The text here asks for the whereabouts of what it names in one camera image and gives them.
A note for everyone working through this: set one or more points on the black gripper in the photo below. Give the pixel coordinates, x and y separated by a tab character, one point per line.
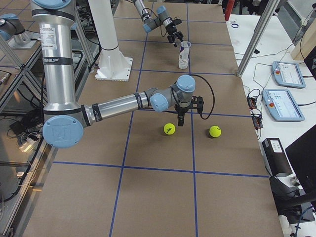
180	111
171	30

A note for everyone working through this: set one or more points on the yellow Wilson tennis ball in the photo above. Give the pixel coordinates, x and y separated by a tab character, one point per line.
169	128

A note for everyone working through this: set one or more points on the clear tennis ball can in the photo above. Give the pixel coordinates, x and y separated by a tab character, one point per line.
184	54

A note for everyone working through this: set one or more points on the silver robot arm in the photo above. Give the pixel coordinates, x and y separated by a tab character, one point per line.
161	19
64	117

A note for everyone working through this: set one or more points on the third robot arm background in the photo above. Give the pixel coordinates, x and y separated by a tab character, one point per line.
13	32

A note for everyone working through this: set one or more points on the red cylinder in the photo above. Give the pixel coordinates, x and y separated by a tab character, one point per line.
228	10

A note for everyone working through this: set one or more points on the near teach pendant tablet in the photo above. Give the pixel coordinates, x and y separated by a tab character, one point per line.
282	106

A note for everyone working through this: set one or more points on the teach pendant tablet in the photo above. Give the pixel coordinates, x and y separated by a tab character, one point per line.
282	106
288	75

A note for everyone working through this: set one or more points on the black box with label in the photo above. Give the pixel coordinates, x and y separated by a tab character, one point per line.
277	161

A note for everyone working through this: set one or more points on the far teach pendant tablet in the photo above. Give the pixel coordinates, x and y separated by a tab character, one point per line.
288	75

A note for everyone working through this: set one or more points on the black monitor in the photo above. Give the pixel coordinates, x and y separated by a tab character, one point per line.
302	156

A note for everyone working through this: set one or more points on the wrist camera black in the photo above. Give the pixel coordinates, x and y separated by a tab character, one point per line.
197	103
176	21

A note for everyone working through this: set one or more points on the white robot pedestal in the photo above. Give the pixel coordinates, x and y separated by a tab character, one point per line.
112	64

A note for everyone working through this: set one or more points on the aluminium frame post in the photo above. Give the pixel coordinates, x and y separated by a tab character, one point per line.
265	17

